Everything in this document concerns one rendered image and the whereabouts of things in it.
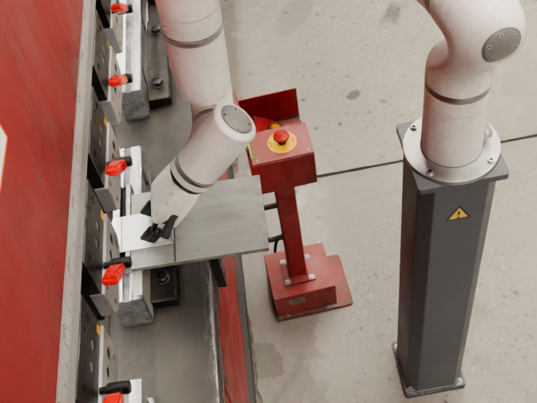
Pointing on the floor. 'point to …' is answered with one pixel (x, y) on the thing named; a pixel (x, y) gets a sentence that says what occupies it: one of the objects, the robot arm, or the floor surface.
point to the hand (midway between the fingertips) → (151, 222)
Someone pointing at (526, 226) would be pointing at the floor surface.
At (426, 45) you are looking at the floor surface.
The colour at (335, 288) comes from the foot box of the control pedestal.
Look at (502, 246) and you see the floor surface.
